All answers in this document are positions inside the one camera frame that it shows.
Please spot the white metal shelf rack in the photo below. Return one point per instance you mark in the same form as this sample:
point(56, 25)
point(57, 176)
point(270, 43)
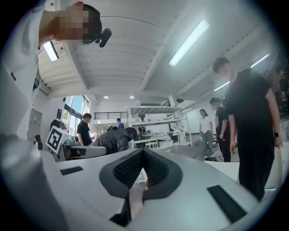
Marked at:
point(158, 110)

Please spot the black office chair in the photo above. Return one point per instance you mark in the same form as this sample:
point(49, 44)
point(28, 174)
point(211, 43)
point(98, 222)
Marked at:
point(38, 142)

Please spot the person's head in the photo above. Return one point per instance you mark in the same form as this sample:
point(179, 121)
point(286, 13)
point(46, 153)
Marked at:
point(67, 24)

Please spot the grey cabinet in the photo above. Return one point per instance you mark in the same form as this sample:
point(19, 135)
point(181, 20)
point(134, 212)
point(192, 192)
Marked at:
point(35, 124)

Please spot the purple poster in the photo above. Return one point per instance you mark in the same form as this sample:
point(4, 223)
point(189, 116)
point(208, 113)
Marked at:
point(59, 113)

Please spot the large window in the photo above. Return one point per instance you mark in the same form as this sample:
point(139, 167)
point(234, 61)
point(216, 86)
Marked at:
point(76, 106)

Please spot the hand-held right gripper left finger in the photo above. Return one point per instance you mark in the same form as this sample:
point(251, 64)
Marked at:
point(90, 180)

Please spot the white security camera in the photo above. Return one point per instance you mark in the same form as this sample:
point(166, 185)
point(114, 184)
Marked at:
point(61, 48)

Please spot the long white table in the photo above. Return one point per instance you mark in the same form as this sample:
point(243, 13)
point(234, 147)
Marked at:
point(153, 139)

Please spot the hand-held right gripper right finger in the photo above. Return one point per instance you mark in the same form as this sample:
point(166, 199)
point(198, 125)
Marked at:
point(192, 180)

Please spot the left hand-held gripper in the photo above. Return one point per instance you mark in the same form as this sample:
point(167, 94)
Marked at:
point(55, 138)

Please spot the black head camera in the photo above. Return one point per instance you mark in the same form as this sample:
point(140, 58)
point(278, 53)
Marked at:
point(104, 37)

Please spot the long ceiling light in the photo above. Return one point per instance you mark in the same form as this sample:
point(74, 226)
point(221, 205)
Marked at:
point(222, 86)
point(50, 51)
point(189, 41)
point(260, 60)

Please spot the person's white shirt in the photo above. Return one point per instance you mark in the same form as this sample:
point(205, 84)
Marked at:
point(18, 56)

